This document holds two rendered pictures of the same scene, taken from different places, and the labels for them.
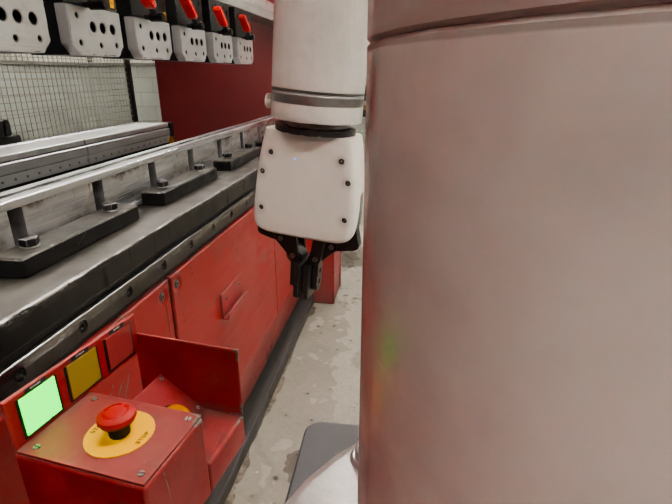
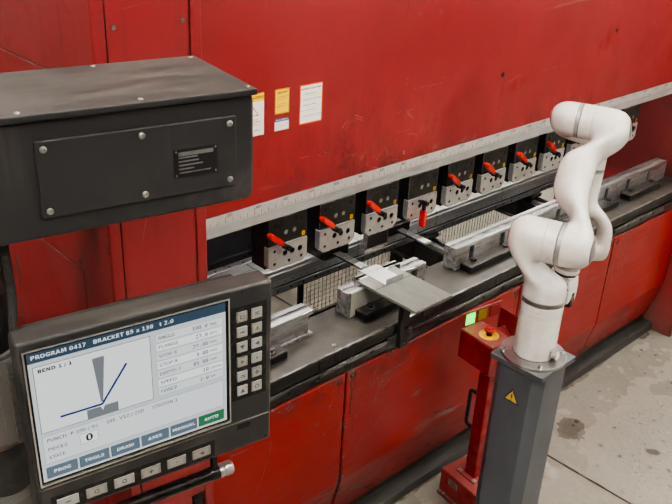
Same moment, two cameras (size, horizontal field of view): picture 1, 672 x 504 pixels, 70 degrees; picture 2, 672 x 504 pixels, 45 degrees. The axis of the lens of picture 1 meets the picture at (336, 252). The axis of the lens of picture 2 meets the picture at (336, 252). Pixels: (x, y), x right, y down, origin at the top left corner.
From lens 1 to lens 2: 2.36 m
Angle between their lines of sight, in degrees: 34
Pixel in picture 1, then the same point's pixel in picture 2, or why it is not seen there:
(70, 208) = (489, 244)
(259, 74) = (657, 120)
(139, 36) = (544, 162)
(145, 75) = not seen: outside the picture
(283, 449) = (563, 413)
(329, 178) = not seen: hidden behind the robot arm
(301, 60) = not seen: hidden behind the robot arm
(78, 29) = (516, 173)
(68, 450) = (474, 333)
